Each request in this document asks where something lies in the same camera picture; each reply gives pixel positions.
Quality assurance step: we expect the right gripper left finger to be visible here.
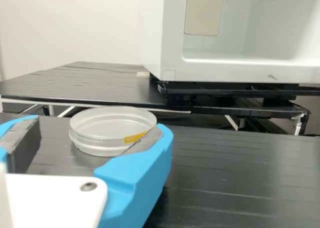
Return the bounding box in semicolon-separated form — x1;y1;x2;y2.
0;114;43;174

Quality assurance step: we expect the white incubator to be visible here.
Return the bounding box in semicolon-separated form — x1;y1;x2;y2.
139;0;320;85

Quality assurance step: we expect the petri dish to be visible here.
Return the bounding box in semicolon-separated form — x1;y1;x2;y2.
68;106;158;158

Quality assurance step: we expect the black platform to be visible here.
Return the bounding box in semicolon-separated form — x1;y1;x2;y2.
191;99;312;136
0;112;320;228
0;60;193;118

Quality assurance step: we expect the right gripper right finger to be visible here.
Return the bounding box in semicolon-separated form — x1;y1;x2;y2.
93;123;175;228

